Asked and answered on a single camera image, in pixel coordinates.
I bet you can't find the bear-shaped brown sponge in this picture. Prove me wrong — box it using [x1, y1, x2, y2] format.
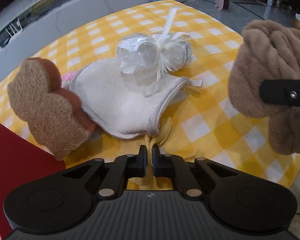
[7, 57, 96, 160]

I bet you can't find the pink space heater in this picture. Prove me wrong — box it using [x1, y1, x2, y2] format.
[215, 0, 230, 11]

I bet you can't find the red box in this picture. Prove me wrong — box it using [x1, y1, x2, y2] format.
[0, 123, 65, 239]

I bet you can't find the white fleece mitt cloth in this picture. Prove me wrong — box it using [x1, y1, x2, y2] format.
[69, 58, 203, 140]

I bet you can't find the white wifi router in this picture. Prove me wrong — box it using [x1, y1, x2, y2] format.
[5, 18, 23, 38]

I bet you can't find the pink knitted plush toy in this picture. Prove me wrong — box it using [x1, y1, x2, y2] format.
[61, 70, 78, 89]

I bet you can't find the yellow cleaning cloth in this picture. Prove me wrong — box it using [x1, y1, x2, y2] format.
[126, 116, 198, 190]

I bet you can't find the brown plush knot toy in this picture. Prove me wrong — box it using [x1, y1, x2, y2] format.
[228, 20, 300, 155]

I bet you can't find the white marble tv console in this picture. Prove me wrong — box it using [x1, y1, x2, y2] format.
[0, 0, 151, 61]

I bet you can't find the clear bag with white items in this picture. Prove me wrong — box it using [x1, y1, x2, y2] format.
[116, 7, 192, 97]

